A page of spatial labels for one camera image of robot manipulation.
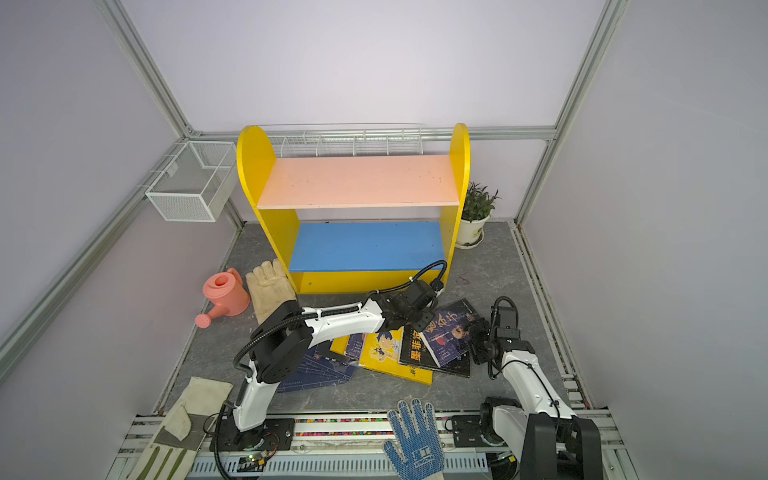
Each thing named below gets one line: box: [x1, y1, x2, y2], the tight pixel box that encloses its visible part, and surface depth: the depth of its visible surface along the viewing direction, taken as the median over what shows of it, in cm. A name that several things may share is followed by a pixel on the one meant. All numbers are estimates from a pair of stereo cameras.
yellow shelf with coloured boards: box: [236, 124, 471, 294], surface depth 80 cm
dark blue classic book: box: [277, 346, 356, 393], surface depth 82 cm
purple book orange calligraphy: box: [346, 333, 366, 361], surface depth 83 cm
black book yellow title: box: [399, 324, 471, 378], surface depth 84 cm
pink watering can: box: [195, 267, 250, 329], surface depth 91 cm
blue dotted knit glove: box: [384, 398, 445, 480], surface depth 74 cm
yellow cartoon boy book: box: [359, 326, 434, 386], surface depth 82 cm
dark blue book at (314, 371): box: [277, 348, 353, 393], surface depth 82 cm
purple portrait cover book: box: [420, 298, 478, 368], surface depth 88 cm
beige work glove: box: [245, 258, 296, 325], surface depth 103 cm
